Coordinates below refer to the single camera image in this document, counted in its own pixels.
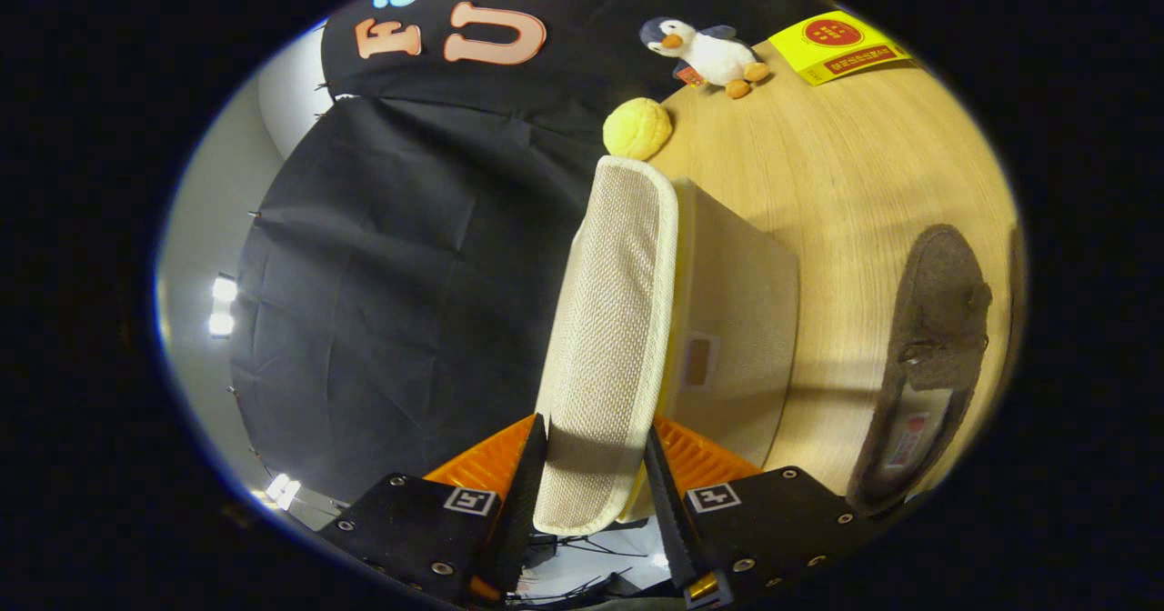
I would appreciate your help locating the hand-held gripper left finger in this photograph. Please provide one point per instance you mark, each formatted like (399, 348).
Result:
(523, 520)

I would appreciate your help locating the bright light fixture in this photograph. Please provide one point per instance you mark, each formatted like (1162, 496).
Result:
(282, 491)
(223, 306)

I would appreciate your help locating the yellow book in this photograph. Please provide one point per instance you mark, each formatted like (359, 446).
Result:
(832, 43)

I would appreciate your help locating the yellow bun toy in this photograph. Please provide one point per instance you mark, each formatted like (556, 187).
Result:
(637, 129)

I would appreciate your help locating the penguin plush toy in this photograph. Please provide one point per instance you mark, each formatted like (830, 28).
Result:
(714, 55)

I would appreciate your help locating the black backdrop cloth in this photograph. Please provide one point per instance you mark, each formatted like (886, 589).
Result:
(409, 256)

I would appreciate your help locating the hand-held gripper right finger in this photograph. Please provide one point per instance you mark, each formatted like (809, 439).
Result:
(673, 520)

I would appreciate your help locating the beige fabric storage box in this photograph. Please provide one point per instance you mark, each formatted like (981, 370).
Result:
(609, 338)

